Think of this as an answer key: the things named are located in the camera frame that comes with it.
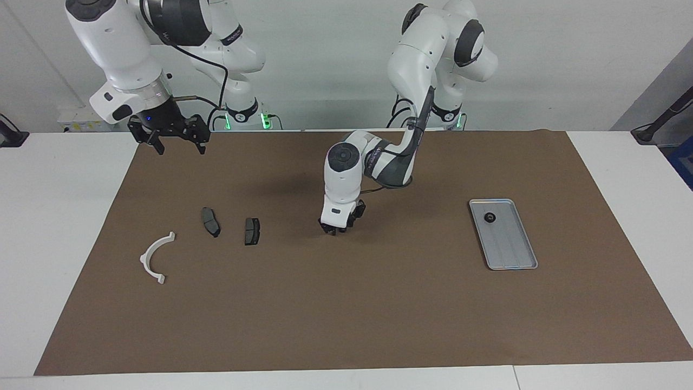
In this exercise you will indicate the brown table mat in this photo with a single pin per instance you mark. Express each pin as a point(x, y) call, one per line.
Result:
point(346, 303)

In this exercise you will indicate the rectangular dark brake pad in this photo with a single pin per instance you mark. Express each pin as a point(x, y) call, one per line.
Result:
point(252, 231)

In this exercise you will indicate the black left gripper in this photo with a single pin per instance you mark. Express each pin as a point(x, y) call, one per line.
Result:
point(356, 213)

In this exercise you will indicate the black clamp stand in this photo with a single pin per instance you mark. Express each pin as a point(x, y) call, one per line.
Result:
point(11, 138)

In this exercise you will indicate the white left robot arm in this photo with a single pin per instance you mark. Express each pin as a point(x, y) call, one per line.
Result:
point(341, 184)

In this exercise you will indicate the black angled stand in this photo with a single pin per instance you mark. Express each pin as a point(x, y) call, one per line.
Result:
point(649, 132)

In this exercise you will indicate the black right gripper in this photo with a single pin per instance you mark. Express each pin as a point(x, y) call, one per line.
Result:
point(165, 122)

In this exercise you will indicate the silver metal tray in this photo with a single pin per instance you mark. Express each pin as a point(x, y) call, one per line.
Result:
point(509, 244)

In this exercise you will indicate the elongated dark brake pad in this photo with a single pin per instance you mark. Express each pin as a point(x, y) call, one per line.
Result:
point(210, 222)

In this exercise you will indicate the blue box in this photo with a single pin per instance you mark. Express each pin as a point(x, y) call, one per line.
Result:
point(683, 170)

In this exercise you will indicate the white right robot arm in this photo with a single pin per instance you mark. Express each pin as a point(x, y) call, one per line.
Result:
point(119, 49)

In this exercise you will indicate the white semicircular bracket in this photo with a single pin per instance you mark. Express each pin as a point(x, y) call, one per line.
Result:
point(145, 261)

